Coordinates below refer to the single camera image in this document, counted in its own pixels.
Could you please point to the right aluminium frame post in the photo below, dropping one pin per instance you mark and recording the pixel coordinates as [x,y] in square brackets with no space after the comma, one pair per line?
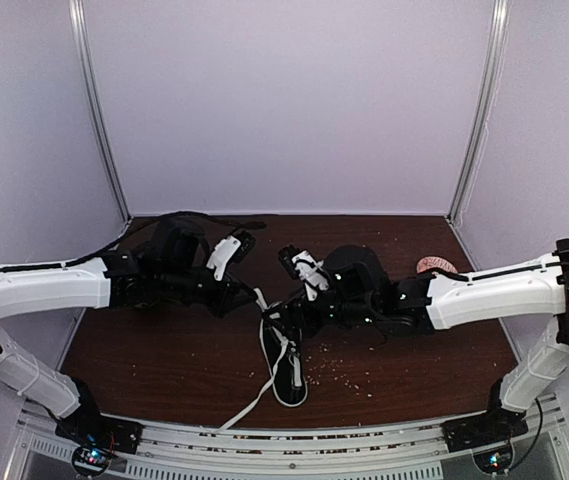
[486,97]

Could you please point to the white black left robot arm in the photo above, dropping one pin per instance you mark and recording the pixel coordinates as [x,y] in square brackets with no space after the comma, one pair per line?
[76,283]

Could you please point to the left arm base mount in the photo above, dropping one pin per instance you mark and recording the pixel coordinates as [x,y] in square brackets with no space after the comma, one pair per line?
[101,446]

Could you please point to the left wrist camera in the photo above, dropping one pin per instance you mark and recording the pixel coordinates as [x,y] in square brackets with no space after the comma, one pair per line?
[231,249]

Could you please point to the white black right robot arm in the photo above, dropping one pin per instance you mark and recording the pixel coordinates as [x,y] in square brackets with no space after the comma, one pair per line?
[539,286]

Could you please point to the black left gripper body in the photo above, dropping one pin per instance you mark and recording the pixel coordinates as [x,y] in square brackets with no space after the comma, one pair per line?
[176,285]

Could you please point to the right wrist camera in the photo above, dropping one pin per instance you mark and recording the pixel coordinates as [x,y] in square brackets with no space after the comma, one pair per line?
[301,265]

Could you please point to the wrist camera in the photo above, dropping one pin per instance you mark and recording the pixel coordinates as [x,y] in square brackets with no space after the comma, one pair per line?
[301,265]
[231,249]

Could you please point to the left aluminium frame post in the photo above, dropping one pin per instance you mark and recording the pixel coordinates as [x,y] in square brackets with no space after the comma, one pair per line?
[96,114]

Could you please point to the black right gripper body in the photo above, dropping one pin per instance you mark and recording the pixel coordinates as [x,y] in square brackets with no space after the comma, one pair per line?
[351,313]

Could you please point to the pink patterned bowl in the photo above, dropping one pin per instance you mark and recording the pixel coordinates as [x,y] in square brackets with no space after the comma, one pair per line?
[435,262]

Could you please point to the white shoelace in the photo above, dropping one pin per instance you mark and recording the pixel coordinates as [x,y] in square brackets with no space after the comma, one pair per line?
[286,348]

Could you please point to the aluminium frame post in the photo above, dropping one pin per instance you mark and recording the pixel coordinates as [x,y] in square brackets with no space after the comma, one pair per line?
[486,97]
[96,114]

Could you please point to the black white canvas sneaker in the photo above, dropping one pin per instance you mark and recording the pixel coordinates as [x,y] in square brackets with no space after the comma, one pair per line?
[278,315]

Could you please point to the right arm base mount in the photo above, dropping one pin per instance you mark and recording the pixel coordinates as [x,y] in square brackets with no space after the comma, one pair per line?
[489,441]

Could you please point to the aluminium front rail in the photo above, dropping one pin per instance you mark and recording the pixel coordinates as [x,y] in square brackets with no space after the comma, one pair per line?
[408,450]

